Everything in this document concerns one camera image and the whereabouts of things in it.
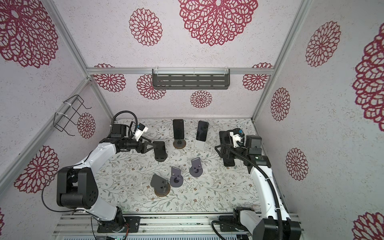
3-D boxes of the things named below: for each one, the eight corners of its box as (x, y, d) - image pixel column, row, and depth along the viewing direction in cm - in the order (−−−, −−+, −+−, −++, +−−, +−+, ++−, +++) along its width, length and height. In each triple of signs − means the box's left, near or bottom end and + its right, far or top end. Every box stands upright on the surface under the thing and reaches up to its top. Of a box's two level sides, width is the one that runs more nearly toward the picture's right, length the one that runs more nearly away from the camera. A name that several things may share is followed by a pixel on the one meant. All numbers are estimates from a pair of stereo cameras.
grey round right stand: (189, 177, 92) (189, 169, 83) (189, 165, 97) (189, 157, 88) (201, 177, 92) (202, 169, 83) (201, 165, 97) (202, 157, 88)
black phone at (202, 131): (196, 143, 108) (196, 128, 96) (198, 135, 113) (199, 120, 100) (204, 144, 107) (206, 130, 95) (206, 137, 112) (208, 122, 99)
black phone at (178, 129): (175, 143, 107) (172, 126, 93) (175, 136, 111) (173, 119, 97) (184, 143, 107) (182, 126, 93) (184, 136, 111) (183, 119, 97)
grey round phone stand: (171, 187, 88) (169, 179, 79) (172, 175, 93) (170, 166, 84) (182, 187, 88) (182, 179, 79) (183, 175, 93) (182, 166, 84)
